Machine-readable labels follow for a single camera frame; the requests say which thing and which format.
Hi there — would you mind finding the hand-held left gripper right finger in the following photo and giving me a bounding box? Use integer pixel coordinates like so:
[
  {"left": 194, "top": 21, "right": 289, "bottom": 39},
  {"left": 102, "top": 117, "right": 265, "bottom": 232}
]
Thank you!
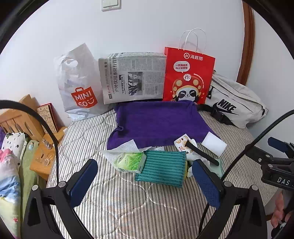
[{"left": 192, "top": 160, "right": 268, "bottom": 239}]

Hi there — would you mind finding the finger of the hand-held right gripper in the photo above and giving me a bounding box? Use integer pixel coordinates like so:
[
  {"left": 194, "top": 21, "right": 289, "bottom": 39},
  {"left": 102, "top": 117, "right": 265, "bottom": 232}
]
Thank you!
[
  {"left": 245, "top": 144, "right": 294, "bottom": 165},
  {"left": 268, "top": 137, "right": 294, "bottom": 153}
]

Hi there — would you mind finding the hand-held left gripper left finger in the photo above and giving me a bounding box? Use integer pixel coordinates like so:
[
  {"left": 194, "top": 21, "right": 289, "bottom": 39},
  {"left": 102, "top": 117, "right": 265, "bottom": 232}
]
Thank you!
[{"left": 23, "top": 158, "right": 99, "bottom": 239}]

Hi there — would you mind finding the mint green cloth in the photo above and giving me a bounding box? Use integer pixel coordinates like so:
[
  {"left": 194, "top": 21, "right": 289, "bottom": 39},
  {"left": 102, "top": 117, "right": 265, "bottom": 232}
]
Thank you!
[{"left": 204, "top": 158, "right": 225, "bottom": 179}]

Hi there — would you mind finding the black watch strap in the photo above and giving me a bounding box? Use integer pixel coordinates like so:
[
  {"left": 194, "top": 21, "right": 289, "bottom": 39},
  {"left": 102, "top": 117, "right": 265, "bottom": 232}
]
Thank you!
[{"left": 186, "top": 141, "right": 220, "bottom": 166}]

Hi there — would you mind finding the white sponge block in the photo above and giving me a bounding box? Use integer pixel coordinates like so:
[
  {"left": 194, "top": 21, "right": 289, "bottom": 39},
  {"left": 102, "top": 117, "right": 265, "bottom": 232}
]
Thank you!
[{"left": 201, "top": 132, "right": 227, "bottom": 157}]

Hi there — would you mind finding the fruit print packet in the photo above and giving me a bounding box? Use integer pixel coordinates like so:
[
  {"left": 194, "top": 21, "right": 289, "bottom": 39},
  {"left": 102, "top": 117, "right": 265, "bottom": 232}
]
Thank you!
[{"left": 174, "top": 135, "right": 196, "bottom": 153}]

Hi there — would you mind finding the teal ribbed cloth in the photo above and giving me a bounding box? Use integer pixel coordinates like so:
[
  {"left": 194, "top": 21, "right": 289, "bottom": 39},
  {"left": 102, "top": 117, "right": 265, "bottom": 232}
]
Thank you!
[{"left": 135, "top": 150, "right": 187, "bottom": 188}]

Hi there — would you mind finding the green tissue pack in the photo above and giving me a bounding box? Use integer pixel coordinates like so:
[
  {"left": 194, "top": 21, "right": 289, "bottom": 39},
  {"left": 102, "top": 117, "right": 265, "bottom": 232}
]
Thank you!
[{"left": 114, "top": 152, "right": 147, "bottom": 173}]

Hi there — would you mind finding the white paper towel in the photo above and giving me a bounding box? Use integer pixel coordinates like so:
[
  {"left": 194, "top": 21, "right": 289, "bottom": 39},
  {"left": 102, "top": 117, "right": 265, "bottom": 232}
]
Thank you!
[{"left": 98, "top": 139, "right": 152, "bottom": 159}]

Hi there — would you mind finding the person's right hand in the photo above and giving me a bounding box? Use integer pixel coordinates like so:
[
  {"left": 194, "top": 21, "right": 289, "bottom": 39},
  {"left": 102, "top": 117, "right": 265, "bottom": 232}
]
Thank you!
[{"left": 271, "top": 191, "right": 287, "bottom": 228}]

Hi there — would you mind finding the wooden nightstand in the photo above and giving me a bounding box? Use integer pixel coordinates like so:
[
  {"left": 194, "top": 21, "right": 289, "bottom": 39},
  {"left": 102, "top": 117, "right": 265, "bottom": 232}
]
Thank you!
[{"left": 30, "top": 126, "right": 68, "bottom": 181}]

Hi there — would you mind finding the white waist bag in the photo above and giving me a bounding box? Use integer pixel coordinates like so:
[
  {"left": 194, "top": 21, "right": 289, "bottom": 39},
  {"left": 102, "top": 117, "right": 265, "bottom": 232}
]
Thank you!
[{"left": 198, "top": 70, "right": 269, "bottom": 129}]

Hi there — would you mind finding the striped bed sheet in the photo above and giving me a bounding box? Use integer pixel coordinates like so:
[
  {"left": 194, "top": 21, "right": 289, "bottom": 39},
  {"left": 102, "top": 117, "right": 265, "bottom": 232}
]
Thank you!
[{"left": 46, "top": 108, "right": 278, "bottom": 239}]

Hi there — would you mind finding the brown book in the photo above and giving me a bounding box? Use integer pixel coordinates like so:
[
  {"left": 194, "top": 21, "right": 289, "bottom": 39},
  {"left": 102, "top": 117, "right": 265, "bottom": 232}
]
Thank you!
[{"left": 37, "top": 103, "right": 59, "bottom": 134}]

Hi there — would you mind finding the colourful printed bedding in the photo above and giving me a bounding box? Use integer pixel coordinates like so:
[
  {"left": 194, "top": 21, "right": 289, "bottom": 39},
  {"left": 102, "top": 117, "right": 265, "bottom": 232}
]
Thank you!
[{"left": 0, "top": 140, "right": 47, "bottom": 238}]

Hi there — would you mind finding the purple towel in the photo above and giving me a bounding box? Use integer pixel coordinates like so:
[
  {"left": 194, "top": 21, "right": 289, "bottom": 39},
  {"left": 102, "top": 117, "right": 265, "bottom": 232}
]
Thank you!
[{"left": 107, "top": 101, "right": 221, "bottom": 151}]

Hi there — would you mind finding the white floral pillow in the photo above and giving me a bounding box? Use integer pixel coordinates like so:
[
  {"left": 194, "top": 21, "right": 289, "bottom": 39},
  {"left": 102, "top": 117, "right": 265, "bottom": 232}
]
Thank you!
[{"left": 1, "top": 132, "right": 27, "bottom": 159}]

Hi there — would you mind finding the wooden headboard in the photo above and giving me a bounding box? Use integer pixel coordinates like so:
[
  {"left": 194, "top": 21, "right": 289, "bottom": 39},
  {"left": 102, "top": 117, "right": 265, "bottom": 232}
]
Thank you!
[{"left": 0, "top": 94, "right": 45, "bottom": 140}]

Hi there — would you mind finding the white plastic shopping bag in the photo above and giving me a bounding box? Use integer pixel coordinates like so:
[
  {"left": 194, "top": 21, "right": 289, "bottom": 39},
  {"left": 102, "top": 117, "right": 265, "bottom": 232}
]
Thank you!
[{"left": 53, "top": 43, "right": 115, "bottom": 121}]

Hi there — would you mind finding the red paper bag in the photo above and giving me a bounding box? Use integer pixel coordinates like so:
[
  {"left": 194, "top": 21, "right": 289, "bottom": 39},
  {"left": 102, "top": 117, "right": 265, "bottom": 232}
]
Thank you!
[{"left": 162, "top": 28, "right": 216, "bottom": 105}]

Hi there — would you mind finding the folded newspaper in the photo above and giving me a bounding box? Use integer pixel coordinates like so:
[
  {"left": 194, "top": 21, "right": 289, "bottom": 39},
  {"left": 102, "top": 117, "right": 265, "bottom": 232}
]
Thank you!
[{"left": 98, "top": 52, "right": 167, "bottom": 105}]

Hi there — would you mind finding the black cable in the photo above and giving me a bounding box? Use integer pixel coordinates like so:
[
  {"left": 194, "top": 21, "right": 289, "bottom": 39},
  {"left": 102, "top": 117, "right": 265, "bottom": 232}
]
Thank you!
[
  {"left": 0, "top": 99, "right": 60, "bottom": 183},
  {"left": 199, "top": 110, "right": 294, "bottom": 232}
]

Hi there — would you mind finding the wooden door frame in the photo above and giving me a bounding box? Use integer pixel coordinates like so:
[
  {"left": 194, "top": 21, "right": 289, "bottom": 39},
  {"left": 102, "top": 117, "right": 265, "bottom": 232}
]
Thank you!
[{"left": 236, "top": 0, "right": 255, "bottom": 86}]

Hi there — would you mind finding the white light switch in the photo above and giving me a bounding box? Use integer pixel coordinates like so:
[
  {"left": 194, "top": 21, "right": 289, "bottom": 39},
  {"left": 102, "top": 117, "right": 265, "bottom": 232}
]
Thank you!
[{"left": 102, "top": 0, "right": 122, "bottom": 11}]

